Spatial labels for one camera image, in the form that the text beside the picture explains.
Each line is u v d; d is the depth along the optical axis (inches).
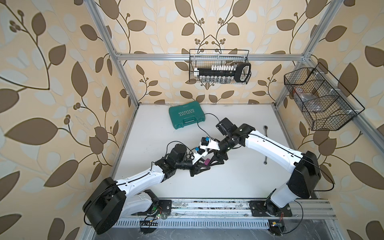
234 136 22.6
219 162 26.4
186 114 42.6
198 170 27.6
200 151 26.4
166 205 29.7
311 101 27.3
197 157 26.8
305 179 16.4
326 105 28.5
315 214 29.4
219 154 25.7
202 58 35.9
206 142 25.6
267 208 25.7
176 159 25.1
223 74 33.3
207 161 28.7
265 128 41.3
